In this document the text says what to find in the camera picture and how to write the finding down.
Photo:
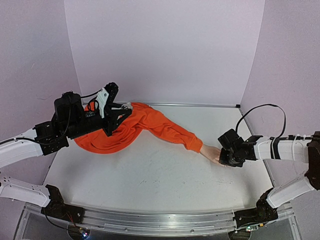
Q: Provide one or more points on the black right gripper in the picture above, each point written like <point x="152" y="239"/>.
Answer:
<point x="225" y="157"/>

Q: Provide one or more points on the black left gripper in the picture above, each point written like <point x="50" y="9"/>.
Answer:
<point x="112" y="116"/>

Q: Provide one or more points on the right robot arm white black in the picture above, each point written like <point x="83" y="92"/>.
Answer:
<point x="306" y="149"/>

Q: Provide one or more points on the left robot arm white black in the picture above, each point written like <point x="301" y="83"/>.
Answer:
<point x="70" y="121"/>

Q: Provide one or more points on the mannequin hand with nails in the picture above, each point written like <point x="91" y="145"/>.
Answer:
<point x="212" y="153"/>

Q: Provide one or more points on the orange sweatshirt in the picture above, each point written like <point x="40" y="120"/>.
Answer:
<point x="143" y="117"/>

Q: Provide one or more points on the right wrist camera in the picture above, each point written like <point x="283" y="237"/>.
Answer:
<point x="230" y="140"/>

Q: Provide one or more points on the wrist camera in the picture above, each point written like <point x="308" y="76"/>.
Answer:
<point x="106" y="96"/>
<point x="230" y="140"/>

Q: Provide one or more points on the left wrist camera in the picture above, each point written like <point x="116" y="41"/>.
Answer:
<point x="106" y="96"/>

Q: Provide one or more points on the aluminium front rail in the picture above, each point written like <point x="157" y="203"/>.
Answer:
<point x="171" y="224"/>

